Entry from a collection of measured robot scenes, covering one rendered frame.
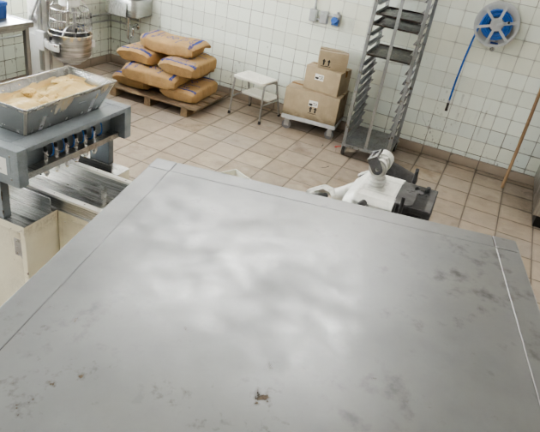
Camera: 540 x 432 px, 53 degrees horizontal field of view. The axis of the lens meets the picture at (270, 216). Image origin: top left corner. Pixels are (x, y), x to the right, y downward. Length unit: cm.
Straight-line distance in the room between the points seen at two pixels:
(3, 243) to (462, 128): 470
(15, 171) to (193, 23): 485
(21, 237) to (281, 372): 211
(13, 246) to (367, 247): 210
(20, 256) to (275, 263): 208
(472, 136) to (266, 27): 256
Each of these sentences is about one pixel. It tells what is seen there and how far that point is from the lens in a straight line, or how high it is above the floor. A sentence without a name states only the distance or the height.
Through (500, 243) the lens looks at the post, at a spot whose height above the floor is 182.
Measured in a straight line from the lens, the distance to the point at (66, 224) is 257.
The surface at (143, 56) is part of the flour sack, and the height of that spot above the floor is 50.
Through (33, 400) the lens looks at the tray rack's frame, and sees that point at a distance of 43.
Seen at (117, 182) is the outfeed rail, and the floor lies 89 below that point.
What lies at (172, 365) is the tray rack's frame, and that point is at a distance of 45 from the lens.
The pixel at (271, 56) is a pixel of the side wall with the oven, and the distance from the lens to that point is 649.
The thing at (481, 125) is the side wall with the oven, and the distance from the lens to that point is 606.
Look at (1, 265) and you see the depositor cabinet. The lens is 271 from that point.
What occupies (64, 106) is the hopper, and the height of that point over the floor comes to 127.
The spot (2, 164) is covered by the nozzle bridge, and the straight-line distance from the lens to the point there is 237.
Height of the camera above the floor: 214
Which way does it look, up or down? 30 degrees down
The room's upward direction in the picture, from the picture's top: 10 degrees clockwise
